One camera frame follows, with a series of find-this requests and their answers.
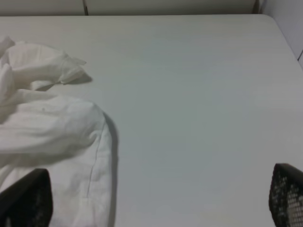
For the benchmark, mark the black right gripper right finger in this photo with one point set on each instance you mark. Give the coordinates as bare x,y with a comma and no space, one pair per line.
286,196

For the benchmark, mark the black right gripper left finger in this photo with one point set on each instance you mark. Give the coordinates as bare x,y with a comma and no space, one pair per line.
28,202

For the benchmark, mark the white short sleeve shirt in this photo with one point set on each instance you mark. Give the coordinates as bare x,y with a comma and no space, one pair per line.
66,135

